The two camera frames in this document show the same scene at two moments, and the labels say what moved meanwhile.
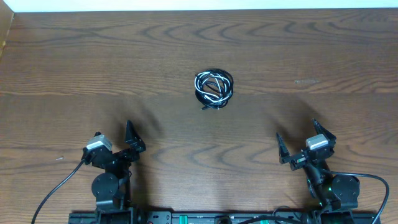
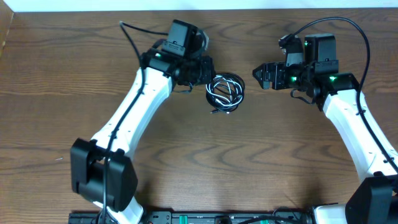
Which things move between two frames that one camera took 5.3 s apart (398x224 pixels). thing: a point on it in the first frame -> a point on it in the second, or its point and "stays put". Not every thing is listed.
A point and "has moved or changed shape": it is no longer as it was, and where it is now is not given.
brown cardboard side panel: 7,15 stays put
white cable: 215,86 has moved or changed shape
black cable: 214,88 has moved or changed shape
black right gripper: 285,156 -> 278,68
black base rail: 89,217 stays put
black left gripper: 117,155 -> 207,71
